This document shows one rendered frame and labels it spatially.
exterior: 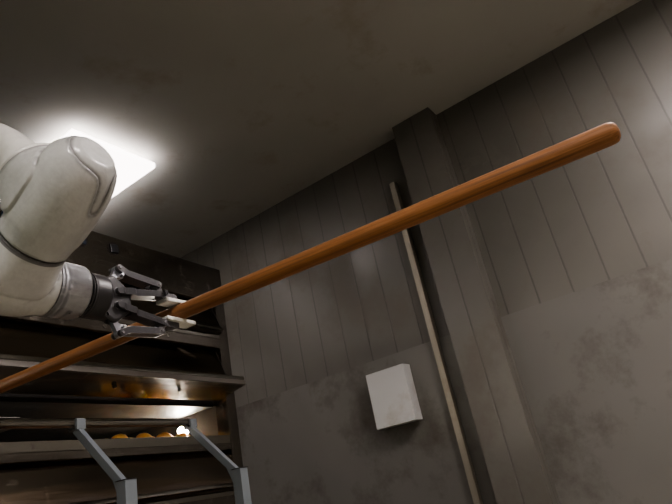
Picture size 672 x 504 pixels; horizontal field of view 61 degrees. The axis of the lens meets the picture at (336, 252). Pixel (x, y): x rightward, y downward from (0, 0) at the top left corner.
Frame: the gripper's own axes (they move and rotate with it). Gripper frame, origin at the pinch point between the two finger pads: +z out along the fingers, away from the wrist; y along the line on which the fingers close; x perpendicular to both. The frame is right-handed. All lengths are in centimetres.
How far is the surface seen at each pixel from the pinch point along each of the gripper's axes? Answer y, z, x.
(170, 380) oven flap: -23, 100, -113
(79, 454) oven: 4, 65, -126
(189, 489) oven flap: 22, 115, -122
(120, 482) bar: 22, 38, -67
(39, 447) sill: 1, 49, -125
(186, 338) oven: -49, 125, -127
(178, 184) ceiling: -198, 194, -192
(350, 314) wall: -82, 276, -115
